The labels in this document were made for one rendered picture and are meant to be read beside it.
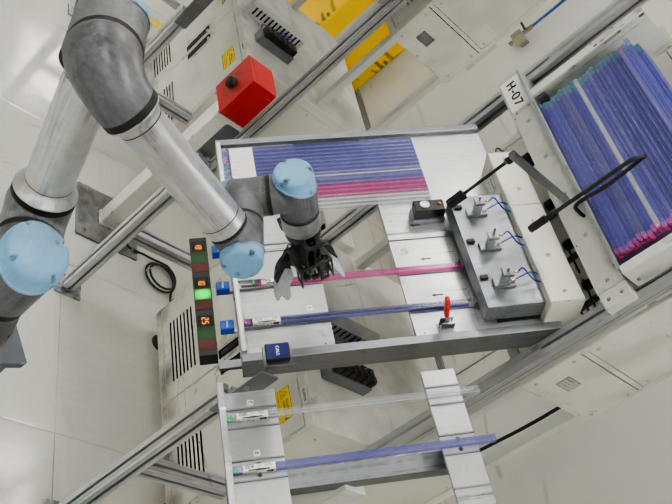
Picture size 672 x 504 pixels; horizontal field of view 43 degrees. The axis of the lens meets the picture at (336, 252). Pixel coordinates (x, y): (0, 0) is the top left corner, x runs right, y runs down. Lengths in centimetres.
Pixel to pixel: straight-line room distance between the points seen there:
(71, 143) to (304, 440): 98
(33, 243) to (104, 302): 126
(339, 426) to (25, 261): 95
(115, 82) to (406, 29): 194
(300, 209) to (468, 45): 176
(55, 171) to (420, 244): 91
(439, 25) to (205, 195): 187
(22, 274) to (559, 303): 110
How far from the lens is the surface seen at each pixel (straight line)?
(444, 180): 225
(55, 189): 157
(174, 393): 256
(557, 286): 196
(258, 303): 192
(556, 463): 361
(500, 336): 194
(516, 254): 203
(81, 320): 267
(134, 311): 284
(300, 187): 153
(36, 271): 151
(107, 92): 129
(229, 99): 261
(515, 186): 216
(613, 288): 192
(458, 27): 317
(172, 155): 135
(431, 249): 207
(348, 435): 216
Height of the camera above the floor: 176
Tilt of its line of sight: 26 degrees down
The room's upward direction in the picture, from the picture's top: 53 degrees clockwise
